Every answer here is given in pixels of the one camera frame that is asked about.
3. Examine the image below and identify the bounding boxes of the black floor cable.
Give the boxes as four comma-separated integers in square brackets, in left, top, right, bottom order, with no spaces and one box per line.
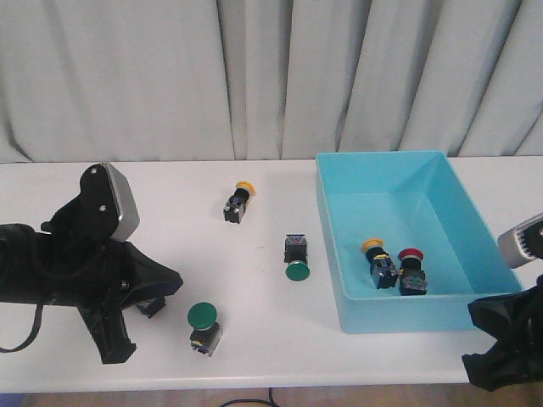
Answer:
[220,387,277,407]

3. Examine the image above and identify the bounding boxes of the grey curtain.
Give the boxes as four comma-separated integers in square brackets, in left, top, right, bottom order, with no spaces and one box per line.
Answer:
[1,1,542,162]

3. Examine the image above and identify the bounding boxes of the green push button lying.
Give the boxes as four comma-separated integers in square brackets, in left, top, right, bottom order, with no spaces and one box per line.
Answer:
[283,234,310,282]

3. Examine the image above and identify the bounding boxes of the green push button upright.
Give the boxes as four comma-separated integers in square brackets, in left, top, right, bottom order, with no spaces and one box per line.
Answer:
[187,302,222,357]

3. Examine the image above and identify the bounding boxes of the light blue plastic box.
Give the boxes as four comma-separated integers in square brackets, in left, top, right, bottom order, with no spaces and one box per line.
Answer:
[316,151,522,334]

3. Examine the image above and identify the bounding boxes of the yellow push button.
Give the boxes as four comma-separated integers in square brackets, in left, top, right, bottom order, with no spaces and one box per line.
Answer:
[223,181,256,224]
[361,237,398,289]

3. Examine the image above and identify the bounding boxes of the red push button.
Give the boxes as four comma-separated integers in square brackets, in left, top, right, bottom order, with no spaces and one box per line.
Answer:
[398,248,428,296]
[136,296,166,318]

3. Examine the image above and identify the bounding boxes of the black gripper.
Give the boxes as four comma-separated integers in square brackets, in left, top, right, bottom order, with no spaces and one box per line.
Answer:
[462,276,542,392]
[41,164,183,365]

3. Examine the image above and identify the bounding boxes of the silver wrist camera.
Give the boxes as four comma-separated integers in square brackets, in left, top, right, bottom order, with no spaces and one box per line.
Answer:
[103,163,140,243]
[497,214,542,269]

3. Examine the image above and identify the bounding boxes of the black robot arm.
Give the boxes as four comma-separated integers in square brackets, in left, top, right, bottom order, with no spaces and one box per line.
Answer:
[1,163,183,364]

